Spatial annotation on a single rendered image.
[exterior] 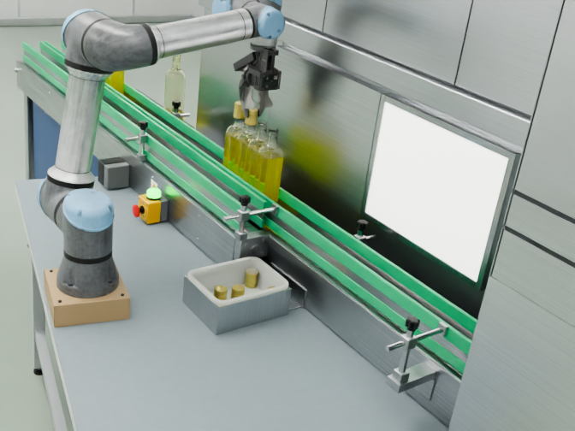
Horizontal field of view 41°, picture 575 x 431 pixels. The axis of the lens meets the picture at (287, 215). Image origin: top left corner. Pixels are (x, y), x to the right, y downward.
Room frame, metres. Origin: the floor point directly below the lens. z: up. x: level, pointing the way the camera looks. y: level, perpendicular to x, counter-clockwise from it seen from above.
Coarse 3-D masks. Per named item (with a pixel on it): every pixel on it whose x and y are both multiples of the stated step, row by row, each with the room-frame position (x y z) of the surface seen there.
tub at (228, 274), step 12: (216, 264) 1.79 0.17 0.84; (228, 264) 1.80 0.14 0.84; (240, 264) 1.83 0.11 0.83; (252, 264) 1.84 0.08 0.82; (264, 264) 1.82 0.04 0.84; (192, 276) 1.71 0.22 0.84; (204, 276) 1.75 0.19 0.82; (216, 276) 1.78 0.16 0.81; (228, 276) 1.80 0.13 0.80; (240, 276) 1.82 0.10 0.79; (264, 276) 1.81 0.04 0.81; (276, 276) 1.77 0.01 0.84; (204, 288) 1.66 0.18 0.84; (228, 288) 1.79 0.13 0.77; (252, 288) 1.81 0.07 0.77; (264, 288) 1.80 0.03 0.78; (276, 288) 1.71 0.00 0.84; (216, 300) 1.61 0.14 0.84; (228, 300) 1.62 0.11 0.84; (240, 300) 1.63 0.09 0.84
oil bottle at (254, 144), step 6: (252, 144) 2.08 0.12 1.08; (258, 144) 2.07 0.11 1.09; (264, 144) 2.08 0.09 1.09; (252, 150) 2.07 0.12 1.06; (258, 150) 2.06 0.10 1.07; (246, 156) 2.09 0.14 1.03; (252, 156) 2.07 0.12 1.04; (246, 162) 2.09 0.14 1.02; (252, 162) 2.07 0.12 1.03; (246, 168) 2.09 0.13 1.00; (252, 168) 2.07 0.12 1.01; (246, 174) 2.09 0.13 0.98; (252, 174) 2.06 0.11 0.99; (246, 180) 2.08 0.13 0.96; (252, 180) 2.06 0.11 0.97
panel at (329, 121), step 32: (288, 64) 2.22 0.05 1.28; (320, 64) 2.12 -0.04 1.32; (288, 96) 2.21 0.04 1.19; (320, 96) 2.10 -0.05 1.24; (352, 96) 2.00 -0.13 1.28; (384, 96) 1.90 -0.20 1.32; (288, 128) 2.19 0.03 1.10; (320, 128) 2.08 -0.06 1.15; (352, 128) 1.98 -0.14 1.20; (448, 128) 1.73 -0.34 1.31; (288, 160) 2.18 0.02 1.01; (320, 160) 2.06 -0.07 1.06; (352, 160) 1.96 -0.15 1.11; (512, 160) 1.58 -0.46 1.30; (352, 192) 1.95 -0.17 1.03; (512, 192) 1.59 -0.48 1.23; (384, 224) 1.84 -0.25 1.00; (480, 288) 1.58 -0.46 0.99
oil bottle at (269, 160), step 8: (264, 152) 2.03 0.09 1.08; (272, 152) 2.02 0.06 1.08; (280, 152) 2.04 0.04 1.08; (264, 160) 2.02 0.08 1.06; (272, 160) 2.02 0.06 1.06; (280, 160) 2.04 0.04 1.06; (256, 168) 2.05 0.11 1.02; (264, 168) 2.02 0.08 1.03; (272, 168) 2.02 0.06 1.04; (280, 168) 2.04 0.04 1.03; (256, 176) 2.05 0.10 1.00; (264, 176) 2.02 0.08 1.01; (272, 176) 2.02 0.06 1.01; (280, 176) 2.04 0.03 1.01; (256, 184) 2.04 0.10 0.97; (264, 184) 2.01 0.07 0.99; (272, 184) 2.03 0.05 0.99; (264, 192) 2.01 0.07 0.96; (272, 192) 2.03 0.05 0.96
